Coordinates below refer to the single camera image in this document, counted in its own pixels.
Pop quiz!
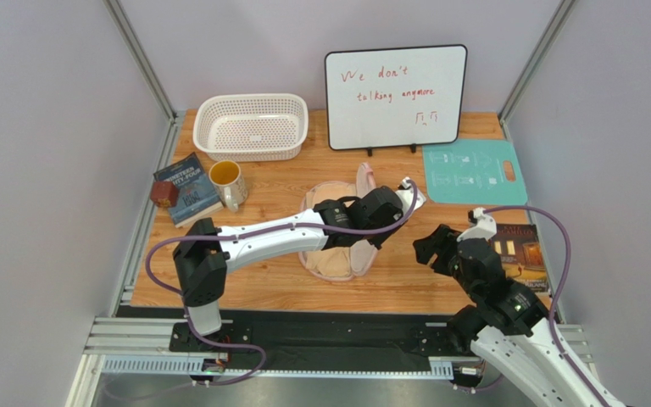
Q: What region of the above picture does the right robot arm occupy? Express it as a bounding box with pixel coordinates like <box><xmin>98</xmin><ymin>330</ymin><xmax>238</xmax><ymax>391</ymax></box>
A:
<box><xmin>413</xmin><ymin>225</ymin><xmax>622</xmax><ymax>406</ymax></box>

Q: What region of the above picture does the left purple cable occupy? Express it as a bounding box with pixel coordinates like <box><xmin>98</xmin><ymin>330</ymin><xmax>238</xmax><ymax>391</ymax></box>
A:
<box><xmin>144</xmin><ymin>178</ymin><xmax>420</xmax><ymax>387</ymax></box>

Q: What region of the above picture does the beige bra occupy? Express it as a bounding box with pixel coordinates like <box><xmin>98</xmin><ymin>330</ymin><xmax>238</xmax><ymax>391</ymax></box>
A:
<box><xmin>298</xmin><ymin>181</ymin><xmax>357</xmax><ymax>281</ymax></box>

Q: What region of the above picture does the small red-brown cube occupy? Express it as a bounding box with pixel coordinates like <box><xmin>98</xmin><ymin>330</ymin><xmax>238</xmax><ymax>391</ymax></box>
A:
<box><xmin>149</xmin><ymin>181</ymin><xmax>180</xmax><ymax>209</ymax></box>

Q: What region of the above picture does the white dry-erase board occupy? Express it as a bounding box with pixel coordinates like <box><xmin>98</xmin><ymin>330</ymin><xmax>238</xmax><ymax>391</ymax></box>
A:
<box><xmin>324</xmin><ymin>44</ymin><xmax>468</xmax><ymax>151</ymax></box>

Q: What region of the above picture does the teal folding board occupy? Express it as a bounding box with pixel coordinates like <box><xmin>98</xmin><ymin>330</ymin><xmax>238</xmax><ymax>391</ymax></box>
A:
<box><xmin>422</xmin><ymin>139</ymin><xmax>528</xmax><ymax>206</ymax></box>

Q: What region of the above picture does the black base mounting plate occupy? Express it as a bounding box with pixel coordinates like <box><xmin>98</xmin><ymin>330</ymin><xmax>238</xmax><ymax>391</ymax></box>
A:
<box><xmin>169</xmin><ymin>309</ymin><xmax>478</xmax><ymax>372</ymax></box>

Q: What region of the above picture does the dark hardcover book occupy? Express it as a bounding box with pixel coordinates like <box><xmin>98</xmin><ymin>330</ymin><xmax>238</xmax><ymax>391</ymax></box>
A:
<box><xmin>491</xmin><ymin>224</ymin><xmax>550</xmax><ymax>293</ymax></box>

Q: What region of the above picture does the blue paperback book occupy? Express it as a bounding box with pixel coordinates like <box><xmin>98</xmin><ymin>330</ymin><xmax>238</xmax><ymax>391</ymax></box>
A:
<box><xmin>153</xmin><ymin>153</ymin><xmax>224</xmax><ymax>228</ymax></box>

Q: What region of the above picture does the floral mesh laundry bag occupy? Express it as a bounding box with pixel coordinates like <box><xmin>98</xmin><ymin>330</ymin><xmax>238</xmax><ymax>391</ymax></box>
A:
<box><xmin>297</xmin><ymin>162</ymin><xmax>390</xmax><ymax>283</ymax></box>

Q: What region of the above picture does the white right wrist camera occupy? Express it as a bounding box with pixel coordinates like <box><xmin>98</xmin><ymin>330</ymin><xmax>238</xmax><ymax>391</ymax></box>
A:
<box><xmin>457</xmin><ymin>207</ymin><xmax>497</xmax><ymax>243</ymax></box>

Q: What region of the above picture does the floral cream mug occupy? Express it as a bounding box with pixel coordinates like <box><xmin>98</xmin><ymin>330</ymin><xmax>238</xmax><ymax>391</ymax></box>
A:
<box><xmin>209</xmin><ymin>160</ymin><xmax>248</xmax><ymax>212</ymax></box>

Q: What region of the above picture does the white plastic perforated basket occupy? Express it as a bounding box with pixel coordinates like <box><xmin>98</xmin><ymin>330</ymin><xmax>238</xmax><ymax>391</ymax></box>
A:
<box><xmin>192</xmin><ymin>93</ymin><xmax>309</xmax><ymax>162</ymax></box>

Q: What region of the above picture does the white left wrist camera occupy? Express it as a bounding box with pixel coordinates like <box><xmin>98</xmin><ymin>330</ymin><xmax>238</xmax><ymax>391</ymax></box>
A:
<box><xmin>396</xmin><ymin>176</ymin><xmax>427</xmax><ymax>211</ymax></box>

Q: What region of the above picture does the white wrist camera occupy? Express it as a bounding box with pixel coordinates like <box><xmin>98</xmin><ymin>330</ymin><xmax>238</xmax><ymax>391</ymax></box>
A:
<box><xmin>457</xmin><ymin>207</ymin><xmax>497</xmax><ymax>243</ymax></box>
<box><xmin>396</xmin><ymin>176</ymin><xmax>427</xmax><ymax>211</ymax></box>

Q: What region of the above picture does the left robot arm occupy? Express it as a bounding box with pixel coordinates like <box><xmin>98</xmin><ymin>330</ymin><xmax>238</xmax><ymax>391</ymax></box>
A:
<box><xmin>173</xmin><ymin>187</ymin><xmax>419</xmax><ymax>336</ymax></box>

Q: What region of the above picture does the aluminium frame rail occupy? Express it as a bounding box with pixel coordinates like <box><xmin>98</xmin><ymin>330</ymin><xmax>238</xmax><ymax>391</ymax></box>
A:
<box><xmin>80</xmin><ymin>315</ymin><xmax>594</xmax><ymax>382</ymax></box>

